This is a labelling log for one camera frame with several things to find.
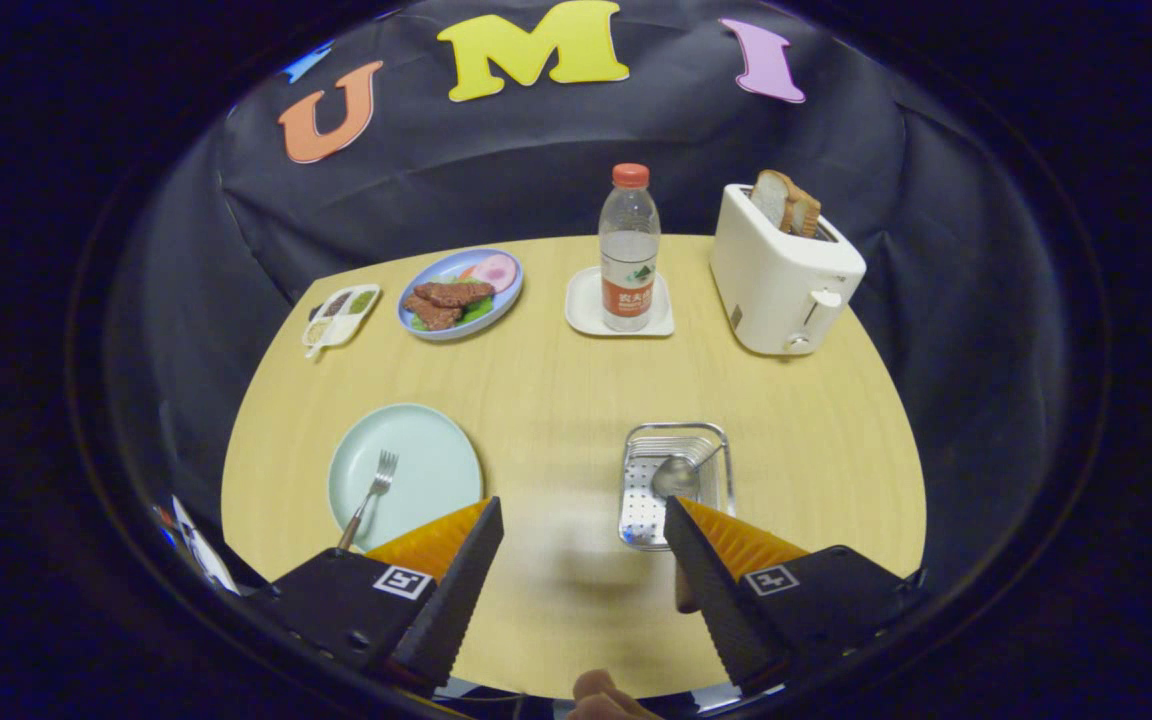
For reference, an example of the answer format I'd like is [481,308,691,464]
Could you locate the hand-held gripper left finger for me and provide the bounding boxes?
[256,496,505,693]

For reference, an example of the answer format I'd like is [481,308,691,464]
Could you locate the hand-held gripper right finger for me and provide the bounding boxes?
[663,496,929,696]

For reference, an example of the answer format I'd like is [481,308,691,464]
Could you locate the metal fork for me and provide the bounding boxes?
[337,450,400,552]

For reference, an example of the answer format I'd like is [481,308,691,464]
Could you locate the light green round plate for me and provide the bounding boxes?
[327,403,484,553]

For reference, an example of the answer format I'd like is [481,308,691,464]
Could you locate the metal spoon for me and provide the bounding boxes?
[651,440,724,501]

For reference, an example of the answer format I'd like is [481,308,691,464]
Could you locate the white paper sheets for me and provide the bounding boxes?
[171,495,239,596]

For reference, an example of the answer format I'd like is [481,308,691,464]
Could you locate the short brown meat piece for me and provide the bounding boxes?
[404,294,464,331]

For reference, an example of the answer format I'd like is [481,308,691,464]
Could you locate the white divided condiment tray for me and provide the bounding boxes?
[301,284,382,359]

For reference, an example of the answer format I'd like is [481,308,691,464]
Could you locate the long brown meat piece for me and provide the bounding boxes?
[413,281,495,309]

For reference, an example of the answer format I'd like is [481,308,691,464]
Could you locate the white toaster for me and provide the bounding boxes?
[709,183,867,356]

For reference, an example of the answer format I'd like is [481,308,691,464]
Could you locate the white square coaster tray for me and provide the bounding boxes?
[564,266,675,338]

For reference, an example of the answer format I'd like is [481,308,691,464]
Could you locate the pink ham slice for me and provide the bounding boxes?
[461,253,519,293]

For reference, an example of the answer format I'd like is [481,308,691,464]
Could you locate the blue plate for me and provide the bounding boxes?
[397,248,524,342]

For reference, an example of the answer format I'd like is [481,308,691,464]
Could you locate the clear water bottle red cap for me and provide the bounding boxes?
[599,163,661,333]

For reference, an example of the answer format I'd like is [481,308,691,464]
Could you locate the black backdrop cloth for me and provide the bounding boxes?
[106,0,1072,601]

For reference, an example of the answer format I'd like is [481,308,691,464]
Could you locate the brown toast slice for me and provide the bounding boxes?
[786,188,823,239]

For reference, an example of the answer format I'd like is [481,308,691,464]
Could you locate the white bread slice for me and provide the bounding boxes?
[749,169,795,233]

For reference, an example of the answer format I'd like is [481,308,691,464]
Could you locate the metal wire basket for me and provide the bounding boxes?
[618,422,736,551]

